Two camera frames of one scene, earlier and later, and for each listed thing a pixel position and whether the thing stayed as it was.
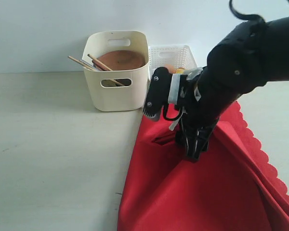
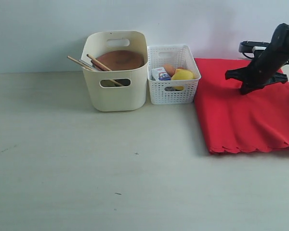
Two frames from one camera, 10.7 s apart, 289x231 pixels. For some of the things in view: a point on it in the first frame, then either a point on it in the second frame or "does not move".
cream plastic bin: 124,90 does not move
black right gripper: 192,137 to 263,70
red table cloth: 231,186 to 265,118
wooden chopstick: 81,63 does not move
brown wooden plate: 122,60 does not move
